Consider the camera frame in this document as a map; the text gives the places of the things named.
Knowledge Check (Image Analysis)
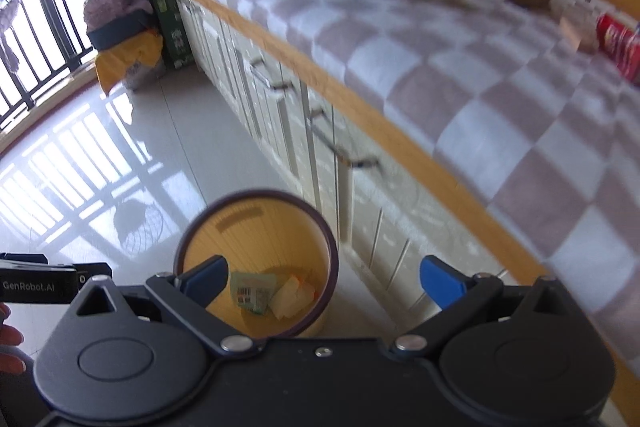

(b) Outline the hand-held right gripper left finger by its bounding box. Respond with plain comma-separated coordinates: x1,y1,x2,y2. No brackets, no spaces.
65,254,258,358

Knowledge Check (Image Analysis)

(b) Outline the pink cloth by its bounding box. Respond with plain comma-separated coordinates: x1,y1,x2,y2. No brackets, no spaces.
82,0,153,32

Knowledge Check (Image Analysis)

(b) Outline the green carton box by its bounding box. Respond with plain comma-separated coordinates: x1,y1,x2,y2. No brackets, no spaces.
150,0,196,70

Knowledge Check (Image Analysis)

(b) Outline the white and yellow wrapper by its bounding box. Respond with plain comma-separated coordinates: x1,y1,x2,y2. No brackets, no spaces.
270,276,317,319

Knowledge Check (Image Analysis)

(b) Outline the person's left hand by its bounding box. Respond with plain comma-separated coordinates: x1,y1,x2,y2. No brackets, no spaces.
0,304,25,373

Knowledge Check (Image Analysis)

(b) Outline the brown white checkered blanket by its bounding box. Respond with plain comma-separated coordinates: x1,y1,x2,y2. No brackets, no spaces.
192,0,640,313

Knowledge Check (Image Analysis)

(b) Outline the metal cabinet handle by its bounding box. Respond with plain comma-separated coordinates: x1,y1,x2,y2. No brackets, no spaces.
249,59,292,91
309,108,379,168

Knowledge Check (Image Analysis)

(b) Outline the red snack packet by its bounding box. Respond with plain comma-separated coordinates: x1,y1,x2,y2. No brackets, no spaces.
595,13,640,85

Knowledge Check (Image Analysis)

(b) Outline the beige bin with brown rim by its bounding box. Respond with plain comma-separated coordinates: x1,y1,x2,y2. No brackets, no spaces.
172,189,340,340

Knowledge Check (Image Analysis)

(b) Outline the cream cabinet with wooden rim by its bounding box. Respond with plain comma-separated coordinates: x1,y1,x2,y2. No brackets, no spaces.
162,0,640,427

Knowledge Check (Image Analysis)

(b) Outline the black balcony railing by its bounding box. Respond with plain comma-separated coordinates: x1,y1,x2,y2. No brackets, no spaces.
0,0,96,128

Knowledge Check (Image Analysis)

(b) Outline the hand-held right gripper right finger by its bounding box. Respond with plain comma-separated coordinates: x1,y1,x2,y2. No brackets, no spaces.
390,255,586,359

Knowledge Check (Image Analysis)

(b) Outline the green snack packet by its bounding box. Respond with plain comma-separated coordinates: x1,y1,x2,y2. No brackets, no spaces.
230,271,278,315

